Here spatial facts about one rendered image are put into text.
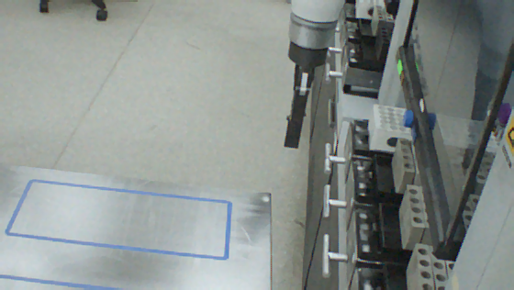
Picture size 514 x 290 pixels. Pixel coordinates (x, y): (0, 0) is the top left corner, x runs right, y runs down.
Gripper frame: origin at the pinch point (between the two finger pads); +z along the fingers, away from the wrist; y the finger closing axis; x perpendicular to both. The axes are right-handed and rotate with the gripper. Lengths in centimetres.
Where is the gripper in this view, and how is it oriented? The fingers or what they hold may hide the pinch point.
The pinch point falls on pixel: (293, 131)
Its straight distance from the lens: 139.2
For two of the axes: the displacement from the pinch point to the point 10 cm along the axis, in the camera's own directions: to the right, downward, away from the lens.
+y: 0.9, -5.3, 8.4
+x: -9.9, -1.5, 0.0
